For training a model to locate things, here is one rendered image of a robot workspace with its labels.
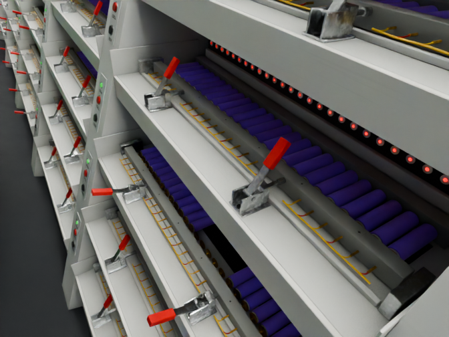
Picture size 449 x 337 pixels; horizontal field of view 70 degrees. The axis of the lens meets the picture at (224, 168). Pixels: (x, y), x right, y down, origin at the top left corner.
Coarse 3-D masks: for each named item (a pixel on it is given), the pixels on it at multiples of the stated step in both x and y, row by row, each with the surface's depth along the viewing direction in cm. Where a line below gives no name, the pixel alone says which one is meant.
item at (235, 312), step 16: (144, 176) 64; (160, 192) 60; (160, 208) 59; (176, 224) 54; (192, 240) 52; (192, 256) 50; (208, 272) 47; (224, 288) 46; (224, 304) 44; (240, 304) 44; (240, 320) 42; (256, 336) 41
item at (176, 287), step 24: (96, 144) 69; (120, 144) 71; (144, 144) 76; (120, 168) 69; (144, 216) 59; (144, 240) 54; (168, 264) 51; (168, 288) 48; (192, 288) 48; (216, 312) 45; (192, 336) 42; (216, 336) 43
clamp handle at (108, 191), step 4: (108, 188) 59; (92, 192) 56; (96, 192) 56; (100, 192) 57; (104, 192) 57; (108, 192) 58; (112, 192) 58; (116, 192) 59; (120, 192) 59; (124, 192) 60; (128, 192) 60
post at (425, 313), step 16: (448, 272) 19; (432, 288) 20; (448, 288) 19; (416, 304) 21; (432, 304) 20; (448, 304) 19; (400, 320) 22; (416, 320) 21; (432, 320) 20; (448, 320) 19; (400, 336) 22; (416, 336) 21; (432, 336) 20; (448, 336) 19
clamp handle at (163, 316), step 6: (186, 306) 43; (192, 306) 43; (198, 306) 43; (162, 312) 41; (168, 312) 41; (174, 312) 41; (180, 312) 42; (186, 312) 42; (150, 318) 39; (156, 318) 40; (162, 318) 40; (168, 318) 40; (150, 324) 39; (156, 324) 40
